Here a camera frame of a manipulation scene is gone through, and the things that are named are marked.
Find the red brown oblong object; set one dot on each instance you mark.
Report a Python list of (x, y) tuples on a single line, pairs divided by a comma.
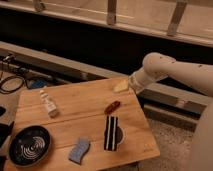
[(112, 107)]

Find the blue box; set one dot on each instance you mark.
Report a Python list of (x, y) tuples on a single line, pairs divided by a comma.
[(39, 83)]

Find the white tube bottle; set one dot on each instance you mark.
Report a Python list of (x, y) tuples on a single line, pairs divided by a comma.
[(49, 104)]

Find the blue sponge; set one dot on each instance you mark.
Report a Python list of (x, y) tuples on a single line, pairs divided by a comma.
[(81, 148)]

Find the pale yellow gripper tip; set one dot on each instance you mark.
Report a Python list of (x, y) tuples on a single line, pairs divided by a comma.
[(122, 86)]

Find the wooden cutting board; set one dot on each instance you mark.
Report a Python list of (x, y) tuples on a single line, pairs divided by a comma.
[(81, 107)]

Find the black white striped cloth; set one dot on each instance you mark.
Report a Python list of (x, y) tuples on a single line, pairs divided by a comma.
[(110, 136)]

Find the black ceramic bowl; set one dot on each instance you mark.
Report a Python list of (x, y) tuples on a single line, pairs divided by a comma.
[(29, 146)]

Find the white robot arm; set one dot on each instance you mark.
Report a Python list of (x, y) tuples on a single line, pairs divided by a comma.
[(156, 67)]

